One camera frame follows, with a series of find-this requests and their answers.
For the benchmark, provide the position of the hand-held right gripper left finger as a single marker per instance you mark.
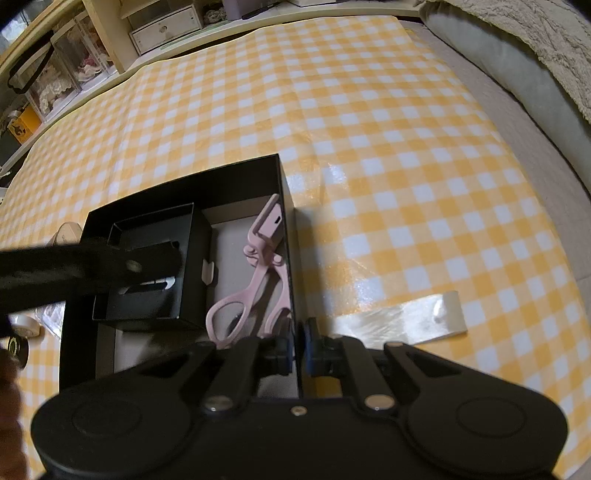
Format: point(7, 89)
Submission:
point(287, 348)

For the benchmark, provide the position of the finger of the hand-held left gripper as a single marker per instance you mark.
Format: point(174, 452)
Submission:
point(92, 270)

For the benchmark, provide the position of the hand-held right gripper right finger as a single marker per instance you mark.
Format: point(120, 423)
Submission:
point(307, 347)

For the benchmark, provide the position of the clear press-on nail case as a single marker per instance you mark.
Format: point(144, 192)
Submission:
point(53, 318)

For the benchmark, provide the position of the pink eyelash curler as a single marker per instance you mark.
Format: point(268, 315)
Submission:
point(258, 277)

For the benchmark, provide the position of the small black cardboard box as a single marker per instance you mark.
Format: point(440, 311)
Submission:
point(196, 277)

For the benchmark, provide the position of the black round jar gold print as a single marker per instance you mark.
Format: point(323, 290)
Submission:
point(16, 348)

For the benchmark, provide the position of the large black cardboard box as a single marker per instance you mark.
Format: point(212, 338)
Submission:
point(184, 184)

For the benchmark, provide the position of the person's left forearm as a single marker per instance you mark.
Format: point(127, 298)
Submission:
point(9, 415)

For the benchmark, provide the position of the small beige wooden block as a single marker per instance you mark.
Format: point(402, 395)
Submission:
point(69, 231)

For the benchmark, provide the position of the clear tape strip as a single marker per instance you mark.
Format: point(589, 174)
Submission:
point(406, 318)

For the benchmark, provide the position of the yellow box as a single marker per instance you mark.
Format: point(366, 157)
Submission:
point(23, 123)

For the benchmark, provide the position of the clear doll display case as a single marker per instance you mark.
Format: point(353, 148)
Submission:
point(83, 69)

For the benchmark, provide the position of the yellow checked tablecloth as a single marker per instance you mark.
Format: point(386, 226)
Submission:
point(369, 138)

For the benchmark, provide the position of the cream wooden shelf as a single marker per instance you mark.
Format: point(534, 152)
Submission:
point(108, 32)

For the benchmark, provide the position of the white drawer box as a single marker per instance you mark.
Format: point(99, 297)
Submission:
point(161, 30)

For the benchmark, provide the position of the lavender container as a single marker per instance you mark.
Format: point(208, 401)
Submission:
point(236, 7)

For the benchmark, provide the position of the grey sofa cushion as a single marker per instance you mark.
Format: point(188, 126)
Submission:
point(508, 78)

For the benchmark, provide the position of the beige fluffy blanket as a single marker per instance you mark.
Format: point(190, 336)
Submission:
point(545, 32)

